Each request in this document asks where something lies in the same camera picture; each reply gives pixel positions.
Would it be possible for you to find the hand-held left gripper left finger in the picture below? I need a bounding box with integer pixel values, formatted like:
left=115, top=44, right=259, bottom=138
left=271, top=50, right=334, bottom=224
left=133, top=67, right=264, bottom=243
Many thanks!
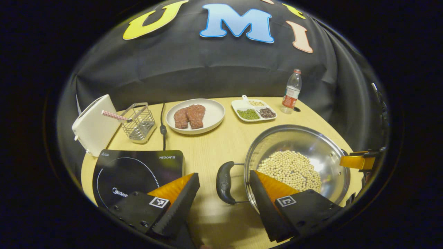
left=107, top=173, right=200, bottom=240

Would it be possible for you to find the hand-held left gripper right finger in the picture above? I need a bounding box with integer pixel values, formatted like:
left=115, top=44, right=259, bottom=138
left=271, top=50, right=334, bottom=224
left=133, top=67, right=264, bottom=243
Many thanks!
left=249, top=170, right=343, bottom=242

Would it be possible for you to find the black induction cooktop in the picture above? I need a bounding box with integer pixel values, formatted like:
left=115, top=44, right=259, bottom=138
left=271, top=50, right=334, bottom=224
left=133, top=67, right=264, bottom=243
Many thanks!
left=92, top=149, right=185, bottom=209

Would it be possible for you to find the steel pot with black handles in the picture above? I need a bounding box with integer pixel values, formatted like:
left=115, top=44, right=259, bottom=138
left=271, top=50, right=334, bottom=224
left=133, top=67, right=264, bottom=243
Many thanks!
left=216, top=124, right=351, bottom=213

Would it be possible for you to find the brown meat piece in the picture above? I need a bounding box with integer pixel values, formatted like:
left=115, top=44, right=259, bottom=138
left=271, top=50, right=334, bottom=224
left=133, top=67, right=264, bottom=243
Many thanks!
left=187, top=104, right=206, bottom=130
left=173, top=108, right=189, bottom=130

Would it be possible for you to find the clear plastic bottle red label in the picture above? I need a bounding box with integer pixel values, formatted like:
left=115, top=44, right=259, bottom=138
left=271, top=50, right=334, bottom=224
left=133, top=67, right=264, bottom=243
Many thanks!
left=280, top=68, right=302, bottom=115

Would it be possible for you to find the pile of green beans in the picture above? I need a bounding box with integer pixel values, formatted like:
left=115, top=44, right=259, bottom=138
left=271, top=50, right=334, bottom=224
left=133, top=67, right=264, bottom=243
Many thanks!
left=237, top=109, right=260, bottom=120

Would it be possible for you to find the round white plate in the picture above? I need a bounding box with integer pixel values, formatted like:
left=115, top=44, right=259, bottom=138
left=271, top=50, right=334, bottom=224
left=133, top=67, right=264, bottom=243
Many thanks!
left=165, top=99, right=226, bottom=135

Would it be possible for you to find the white divided dish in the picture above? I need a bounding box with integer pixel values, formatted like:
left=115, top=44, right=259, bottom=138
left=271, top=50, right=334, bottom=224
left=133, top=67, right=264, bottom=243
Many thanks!
left=231, top=95, right=278, bottom=123

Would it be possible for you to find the pink checked stick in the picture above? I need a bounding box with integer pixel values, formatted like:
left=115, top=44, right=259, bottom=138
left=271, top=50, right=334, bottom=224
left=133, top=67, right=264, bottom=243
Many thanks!
left=101, top=110, right=132, bottom=123

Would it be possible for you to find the white toaster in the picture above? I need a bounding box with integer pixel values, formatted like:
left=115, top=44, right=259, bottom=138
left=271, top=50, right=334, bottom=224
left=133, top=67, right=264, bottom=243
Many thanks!
left=71, top=94, right=122, bottom=157

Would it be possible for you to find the black power cable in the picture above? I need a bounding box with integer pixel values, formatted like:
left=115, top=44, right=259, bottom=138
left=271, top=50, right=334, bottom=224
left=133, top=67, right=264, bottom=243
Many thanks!
left=159, top=102, right=168, bottom=151

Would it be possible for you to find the metal wire basket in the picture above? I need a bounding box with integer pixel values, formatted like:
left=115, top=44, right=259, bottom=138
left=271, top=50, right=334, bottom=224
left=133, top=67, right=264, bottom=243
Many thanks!
left=120, top=102, right=157, bottom=145

